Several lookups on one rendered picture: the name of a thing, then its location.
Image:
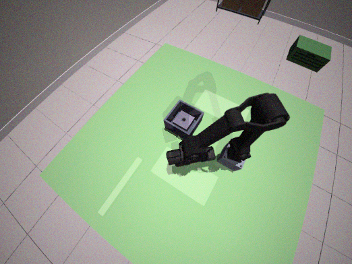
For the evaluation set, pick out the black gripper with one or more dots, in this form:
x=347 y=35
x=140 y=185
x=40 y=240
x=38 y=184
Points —
x=210 y=155

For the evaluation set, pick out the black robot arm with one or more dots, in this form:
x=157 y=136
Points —
x=267 y=113

